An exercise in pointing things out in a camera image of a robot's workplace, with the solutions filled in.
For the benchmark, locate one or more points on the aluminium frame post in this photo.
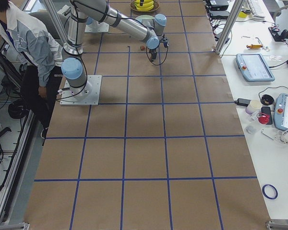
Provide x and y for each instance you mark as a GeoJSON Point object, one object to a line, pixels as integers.
{"type": "Point", "coordinates": [236, 7]}

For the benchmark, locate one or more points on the black power adapter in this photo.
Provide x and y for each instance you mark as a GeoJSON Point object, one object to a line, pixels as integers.
{"type": "Point", "coordinates": [242, 102]}

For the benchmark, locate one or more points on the brown wicker basket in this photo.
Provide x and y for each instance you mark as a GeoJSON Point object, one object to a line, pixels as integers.
{"type": "Point", "coordinates": [156, 6]}

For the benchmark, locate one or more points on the teach pendant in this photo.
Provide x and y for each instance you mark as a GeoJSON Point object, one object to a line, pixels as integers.
{"type": "Point", "coordinates": [254, 68]}
{"type": "Point", "coordinates": [281, 112]}

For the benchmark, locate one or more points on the light green plate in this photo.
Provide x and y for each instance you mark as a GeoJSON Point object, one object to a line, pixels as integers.
{"type": "Point", "coordinates": [141, 18]}

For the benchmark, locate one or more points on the blue tape roll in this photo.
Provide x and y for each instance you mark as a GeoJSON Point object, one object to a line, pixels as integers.
{"type": "Point", "coordinates": [269, 192]}

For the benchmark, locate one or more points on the seated person in white shirt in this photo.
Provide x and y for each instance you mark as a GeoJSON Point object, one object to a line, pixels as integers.
{"type": "Point", "coordinates": [30, 38]}

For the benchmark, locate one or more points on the white cup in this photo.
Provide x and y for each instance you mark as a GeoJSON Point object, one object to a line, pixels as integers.
{"type": "Point", "coordinates": [253, 106]}

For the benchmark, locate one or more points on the yellow banana bunch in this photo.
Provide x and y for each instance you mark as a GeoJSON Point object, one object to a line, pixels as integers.
{"type": "Point", "coordinates": [144, 5]}

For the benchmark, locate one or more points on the lower teach pendant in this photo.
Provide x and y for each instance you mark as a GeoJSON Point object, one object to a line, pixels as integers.
{"type": "Point", "coordinates": [281, 112]}

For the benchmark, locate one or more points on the upper teach pendant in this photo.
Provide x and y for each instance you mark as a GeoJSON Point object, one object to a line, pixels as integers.
{"type": "Point", "coordinates": [254, 68]}

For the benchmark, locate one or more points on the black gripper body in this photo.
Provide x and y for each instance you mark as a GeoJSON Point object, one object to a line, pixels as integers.
{"type": "Point", "coordinates": [152, 51]}

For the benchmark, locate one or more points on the yellow handled tool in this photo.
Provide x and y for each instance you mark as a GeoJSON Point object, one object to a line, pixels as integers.
{"type": "Point", "coordinates": [254, 46]}

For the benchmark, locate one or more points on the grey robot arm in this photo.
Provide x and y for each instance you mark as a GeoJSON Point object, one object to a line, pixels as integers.
{"type": "Point", "coordinates": [149, 30]}

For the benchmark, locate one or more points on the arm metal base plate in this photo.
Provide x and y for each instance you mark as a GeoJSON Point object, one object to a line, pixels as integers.
{"type": "Point", "coordinates": [88, 95]}
{"type": "Point", "coordinates": [93, 26]}

